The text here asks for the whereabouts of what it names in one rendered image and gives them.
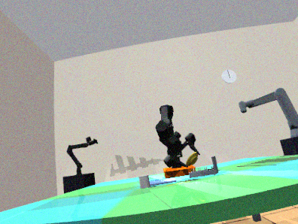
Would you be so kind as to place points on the yellow plate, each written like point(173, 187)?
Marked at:
point(192, 159)

